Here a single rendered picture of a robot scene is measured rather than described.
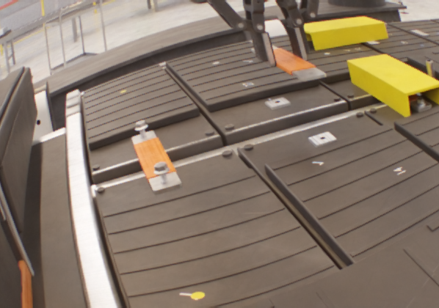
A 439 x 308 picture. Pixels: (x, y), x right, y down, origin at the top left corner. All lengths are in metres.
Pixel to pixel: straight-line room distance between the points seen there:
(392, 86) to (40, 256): 0.41
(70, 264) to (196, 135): 0.26
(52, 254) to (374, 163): 0.29
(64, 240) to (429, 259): 0.33
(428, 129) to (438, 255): 0.23
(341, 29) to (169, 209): 0.48
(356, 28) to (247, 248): 0.56
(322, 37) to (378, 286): 0.60
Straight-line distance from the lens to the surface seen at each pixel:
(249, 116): 0.68
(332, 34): 0.89
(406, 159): 0.50
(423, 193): 0.44
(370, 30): 0.94
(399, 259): 0.36
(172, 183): 0.55
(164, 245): 0.45
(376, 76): 0.67
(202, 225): 0.46
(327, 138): 0.59
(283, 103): 0.70
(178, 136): 0.67
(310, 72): 0.57
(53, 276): 0.47
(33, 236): 0.55
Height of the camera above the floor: 1.21
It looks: 21 degrees down
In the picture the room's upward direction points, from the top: 12 degrees counter-clockwise
